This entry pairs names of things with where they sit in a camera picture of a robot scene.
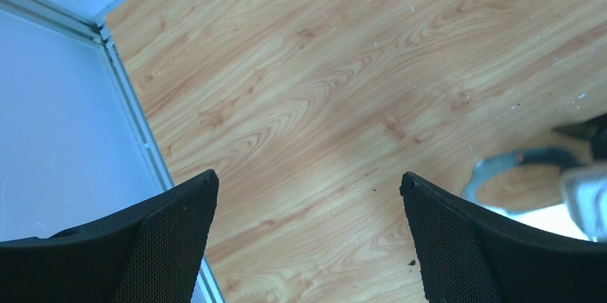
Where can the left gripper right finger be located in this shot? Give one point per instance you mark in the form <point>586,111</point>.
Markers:
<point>470,254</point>

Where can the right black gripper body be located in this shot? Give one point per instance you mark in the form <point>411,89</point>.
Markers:
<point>592,131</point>

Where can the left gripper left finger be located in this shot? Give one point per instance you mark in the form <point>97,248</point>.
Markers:
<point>148,252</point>

